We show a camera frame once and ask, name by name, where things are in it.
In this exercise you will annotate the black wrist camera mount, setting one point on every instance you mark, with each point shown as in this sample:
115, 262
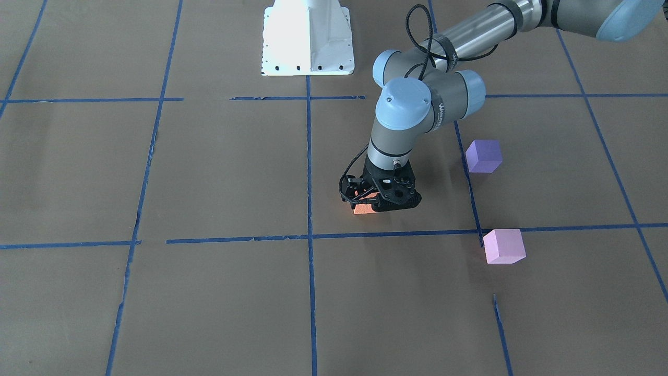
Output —
408, 196

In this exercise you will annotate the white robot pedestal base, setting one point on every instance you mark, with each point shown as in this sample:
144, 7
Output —
307, 38

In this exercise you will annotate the orange foam block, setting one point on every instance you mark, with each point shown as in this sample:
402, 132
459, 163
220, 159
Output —
365, 208

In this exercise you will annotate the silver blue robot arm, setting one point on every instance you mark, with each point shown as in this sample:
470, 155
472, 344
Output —
421, 90

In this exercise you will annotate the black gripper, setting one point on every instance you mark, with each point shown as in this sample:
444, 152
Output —
371, 173

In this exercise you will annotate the light pink foam block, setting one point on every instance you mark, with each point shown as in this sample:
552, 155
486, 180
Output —
504, 246

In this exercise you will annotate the dark purple foam block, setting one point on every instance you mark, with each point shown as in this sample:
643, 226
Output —
484, 156

